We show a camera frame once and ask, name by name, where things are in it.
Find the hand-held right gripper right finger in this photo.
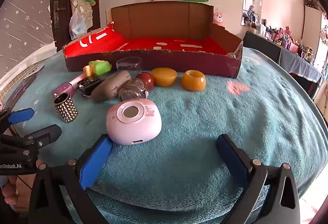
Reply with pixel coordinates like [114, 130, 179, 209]
[216, 134, 301, 224]

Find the grey blue table cloth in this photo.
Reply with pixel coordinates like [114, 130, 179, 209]
[279, 46, 323, 83]

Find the black nail polish bottle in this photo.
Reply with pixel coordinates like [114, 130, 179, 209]
[77, 75, 101, 99]

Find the silver studded cup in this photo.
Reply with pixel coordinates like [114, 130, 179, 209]
[54, 93, 78, 123]

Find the row of cosmetic bottles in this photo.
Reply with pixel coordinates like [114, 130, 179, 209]
[259, 19, 315, 63]

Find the black desk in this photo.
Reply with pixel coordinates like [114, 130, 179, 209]
[243, 32, 282, 63]

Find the clear plastic cup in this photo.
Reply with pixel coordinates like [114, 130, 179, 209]
[116, 56, 142, 72]

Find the white phone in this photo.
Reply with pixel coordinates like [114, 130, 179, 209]
[24, 64, 45, 77]

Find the clear plastic bag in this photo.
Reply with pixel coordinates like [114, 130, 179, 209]
[69, 10, 86, 40]

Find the amber round jar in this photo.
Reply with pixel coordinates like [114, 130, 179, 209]
[181, 70, 206, 91]

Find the pink nail polish bottle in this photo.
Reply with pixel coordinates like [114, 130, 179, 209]
[52, 73, 86, 99]

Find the white wardrobe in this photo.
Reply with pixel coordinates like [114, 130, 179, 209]
[302, 0, 326, 47]

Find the person's left hand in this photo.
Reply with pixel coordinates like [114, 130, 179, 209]
[0, 175, 19, 205]

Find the pink round device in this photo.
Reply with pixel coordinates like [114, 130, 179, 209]
[106, 98, 162, 145]

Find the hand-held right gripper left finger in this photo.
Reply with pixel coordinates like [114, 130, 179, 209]
[28, 134, 113, 224]

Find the glitter bottle with brown cap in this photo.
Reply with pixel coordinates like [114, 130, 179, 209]
[118, 72, 155, 101]

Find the grey brown case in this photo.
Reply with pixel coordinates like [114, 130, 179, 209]
[91, 71, 132, 103]

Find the cardboard box with red lining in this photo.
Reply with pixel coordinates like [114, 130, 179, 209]
[63, 1, 243, 79]

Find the green and yellow toy figure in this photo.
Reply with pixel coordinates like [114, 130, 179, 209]
[83, 60, 112, 77]

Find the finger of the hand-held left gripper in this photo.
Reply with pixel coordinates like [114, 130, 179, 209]
[0, 108, 35, 129]
[25, 125, 62, 149]

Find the small pink pig plush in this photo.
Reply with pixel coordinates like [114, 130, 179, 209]
[213, 12, 224, 27]

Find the metal door handle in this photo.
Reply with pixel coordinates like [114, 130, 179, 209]
[53, 1, 66, 29]

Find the teal fleece blanket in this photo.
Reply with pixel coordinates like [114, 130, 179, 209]
[0, 46, 328, 224]

